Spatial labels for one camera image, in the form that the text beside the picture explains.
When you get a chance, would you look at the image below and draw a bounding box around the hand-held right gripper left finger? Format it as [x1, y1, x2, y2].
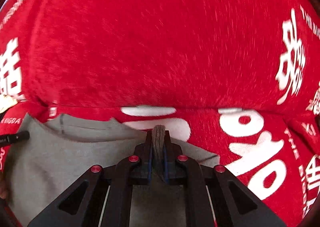
[27, 130, 153, 227]

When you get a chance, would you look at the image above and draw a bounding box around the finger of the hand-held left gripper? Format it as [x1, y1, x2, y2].
[0, 131, 30, 147]

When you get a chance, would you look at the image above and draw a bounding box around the red printed sofa cover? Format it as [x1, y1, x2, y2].
[0, 0, 320, 227]

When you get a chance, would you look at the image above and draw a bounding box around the cream cloth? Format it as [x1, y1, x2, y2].
[0, 93, 18, 114]

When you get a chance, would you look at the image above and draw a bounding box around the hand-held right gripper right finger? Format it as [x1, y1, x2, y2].
[164, 130, 288, 227]

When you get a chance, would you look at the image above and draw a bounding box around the grey knit garment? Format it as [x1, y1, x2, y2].
[5, 113, 220, 227]

